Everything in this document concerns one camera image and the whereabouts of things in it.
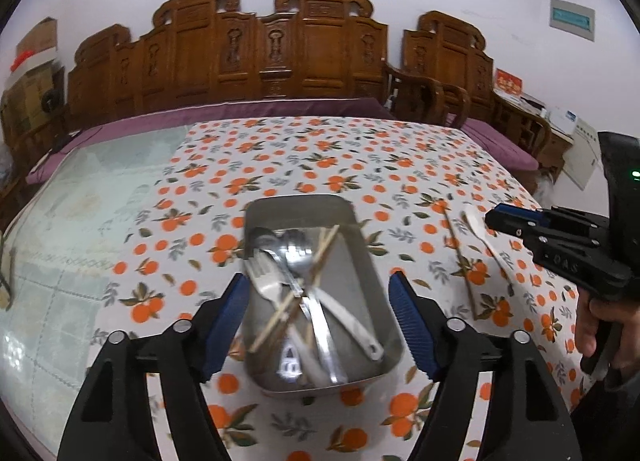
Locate purple sofa cushion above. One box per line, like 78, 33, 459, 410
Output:
25, 97, 396, 186

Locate purple armchair cushion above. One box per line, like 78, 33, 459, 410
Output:
460, 118, 541, 172

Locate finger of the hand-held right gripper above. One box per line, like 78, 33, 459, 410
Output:
492, 204, 549, 225
484, 211, 544, 242

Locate carved wooden sofa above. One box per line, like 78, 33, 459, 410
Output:
65, 0, 396, 122

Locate metal fork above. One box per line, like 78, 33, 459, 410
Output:
245, 256, 313, 322

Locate carved wooden armchair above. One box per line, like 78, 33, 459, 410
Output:
384, 11, 551, 162

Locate white box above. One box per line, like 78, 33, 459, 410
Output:
564, 117, 602, 192

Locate orange print tablecloth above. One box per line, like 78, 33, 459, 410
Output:
92, 116, 608, 461

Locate red box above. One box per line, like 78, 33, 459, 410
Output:
495, 68, 524, 95

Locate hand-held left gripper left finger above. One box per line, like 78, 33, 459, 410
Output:
57, 272, 251, 461

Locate wooden side table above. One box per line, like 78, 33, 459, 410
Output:
492, 91, 576, 177

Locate stack of cardboard boxes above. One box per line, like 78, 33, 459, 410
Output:
0, 16, 66, 152

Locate grey wall panel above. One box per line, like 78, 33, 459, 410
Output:
550, 0, 597, 42

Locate metal tray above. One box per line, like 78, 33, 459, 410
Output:
241, 194, 405, 399

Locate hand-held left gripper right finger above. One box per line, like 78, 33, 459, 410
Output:
387, 271, 583, 461

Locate person's right hand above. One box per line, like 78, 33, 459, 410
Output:
575, 286, 640, 371

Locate person's right forearm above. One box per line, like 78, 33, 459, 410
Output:
570, 363, 640, 461

